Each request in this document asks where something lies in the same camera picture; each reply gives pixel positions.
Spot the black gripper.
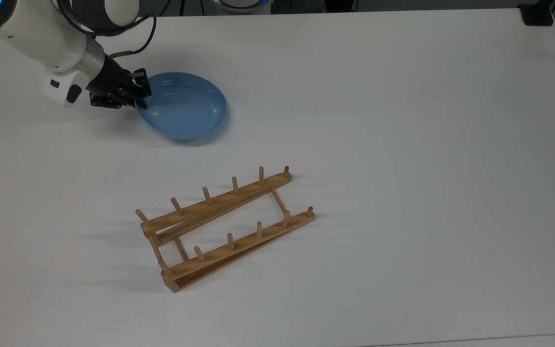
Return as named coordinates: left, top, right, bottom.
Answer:
left=86, top=54, right=152, bottom=109

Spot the blue round plate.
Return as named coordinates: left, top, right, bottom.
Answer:
left=135, top=72, right=228, bottom=141

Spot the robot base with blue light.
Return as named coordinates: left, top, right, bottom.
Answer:
left=212, top=0, right=274, bottom=10

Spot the wooden peg plate rack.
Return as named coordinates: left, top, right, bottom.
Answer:
left=135, top=166, right=316, bottom=294

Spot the black box at table corner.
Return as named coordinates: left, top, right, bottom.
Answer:
left=517, top=3, right=555, bottom=27

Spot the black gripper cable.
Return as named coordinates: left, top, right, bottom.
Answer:
left=56, top=0, right=173, bottom=59

